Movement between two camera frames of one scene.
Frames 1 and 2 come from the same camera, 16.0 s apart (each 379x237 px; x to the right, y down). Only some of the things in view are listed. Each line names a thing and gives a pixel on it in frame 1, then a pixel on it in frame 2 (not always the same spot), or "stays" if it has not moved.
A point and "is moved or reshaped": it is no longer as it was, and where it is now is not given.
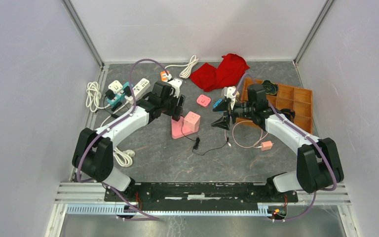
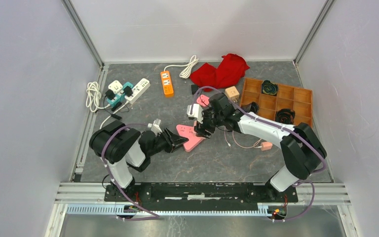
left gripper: [176, 111] -> [172, 140]
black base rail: [199, 196] stays
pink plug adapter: [203, 100] stays
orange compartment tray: [298, 100] stays
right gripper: [223, 122] -> [200, 128]
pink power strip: [177, 131] is moved or reshaped
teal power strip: [120, 98] stays
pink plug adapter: [266, 145] stays
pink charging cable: [255, 144] stays
